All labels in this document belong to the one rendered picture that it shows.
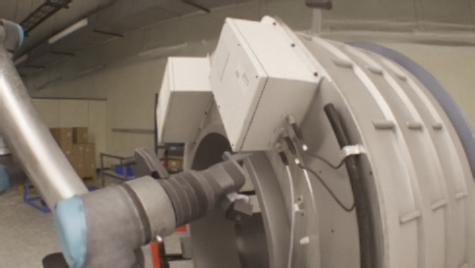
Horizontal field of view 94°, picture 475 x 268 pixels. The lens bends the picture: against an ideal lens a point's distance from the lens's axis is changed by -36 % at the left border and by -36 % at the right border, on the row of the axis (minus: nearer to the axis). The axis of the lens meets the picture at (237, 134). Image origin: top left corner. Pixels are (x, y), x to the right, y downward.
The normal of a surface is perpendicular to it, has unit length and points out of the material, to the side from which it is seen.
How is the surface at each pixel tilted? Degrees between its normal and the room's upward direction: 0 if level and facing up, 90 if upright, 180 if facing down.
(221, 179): 51
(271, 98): 133
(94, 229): 73
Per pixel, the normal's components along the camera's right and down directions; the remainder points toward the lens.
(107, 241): 0.69, -0.03
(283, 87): 0.26, 0.71
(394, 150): 0.31, -0.52
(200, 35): -0.48, 0.04
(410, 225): 0.35, -0.32
